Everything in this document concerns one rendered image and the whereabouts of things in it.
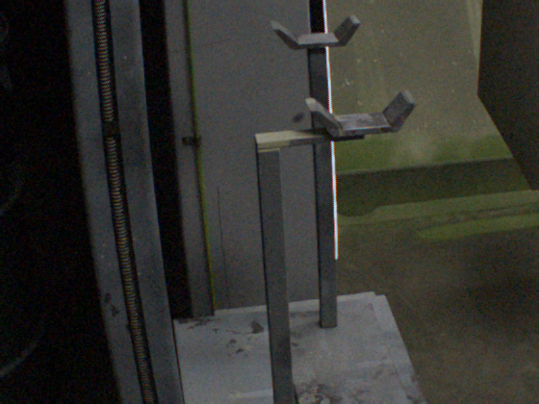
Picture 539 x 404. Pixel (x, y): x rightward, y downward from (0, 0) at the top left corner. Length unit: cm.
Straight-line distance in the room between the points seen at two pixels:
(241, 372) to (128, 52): 37
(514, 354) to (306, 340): 134
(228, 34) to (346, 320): 42
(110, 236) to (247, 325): 28
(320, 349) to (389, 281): 159
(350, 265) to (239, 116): 137
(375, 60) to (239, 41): 163
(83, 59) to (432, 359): 165
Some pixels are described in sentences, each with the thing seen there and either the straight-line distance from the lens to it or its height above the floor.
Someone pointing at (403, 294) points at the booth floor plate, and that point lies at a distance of 264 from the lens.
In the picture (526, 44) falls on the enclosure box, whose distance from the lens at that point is 211.
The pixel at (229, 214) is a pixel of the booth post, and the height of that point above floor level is 75.
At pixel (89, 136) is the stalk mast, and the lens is 89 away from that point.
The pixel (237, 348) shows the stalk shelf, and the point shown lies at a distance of 113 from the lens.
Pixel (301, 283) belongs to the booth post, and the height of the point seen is 63.
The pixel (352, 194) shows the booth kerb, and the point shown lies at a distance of 296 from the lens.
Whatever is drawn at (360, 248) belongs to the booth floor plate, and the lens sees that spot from 284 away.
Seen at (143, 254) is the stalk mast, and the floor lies 97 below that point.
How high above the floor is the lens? 142
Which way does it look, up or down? 27 degrees down
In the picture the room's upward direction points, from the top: 4 degrees counter-clockwise
